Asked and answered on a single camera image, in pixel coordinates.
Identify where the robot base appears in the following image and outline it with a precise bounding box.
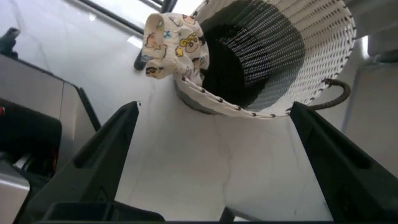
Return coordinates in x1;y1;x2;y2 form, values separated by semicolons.
0;54;165;222

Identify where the white laundry basket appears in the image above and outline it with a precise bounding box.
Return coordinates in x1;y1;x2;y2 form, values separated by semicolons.
174;0;358;119

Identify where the cream printed garment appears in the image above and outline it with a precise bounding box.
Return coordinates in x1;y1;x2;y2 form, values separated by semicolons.
141;12;210;86

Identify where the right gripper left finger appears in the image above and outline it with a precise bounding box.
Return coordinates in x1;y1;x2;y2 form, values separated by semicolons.
18;101;140;222

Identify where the beige curtain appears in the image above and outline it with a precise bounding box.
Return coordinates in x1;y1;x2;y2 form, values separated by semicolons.
344;0;398;63

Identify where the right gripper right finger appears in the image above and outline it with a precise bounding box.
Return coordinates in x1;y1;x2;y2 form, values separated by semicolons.
289;101;398;223

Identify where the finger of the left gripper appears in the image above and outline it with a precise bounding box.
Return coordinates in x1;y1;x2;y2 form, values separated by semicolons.
0;27;21;60

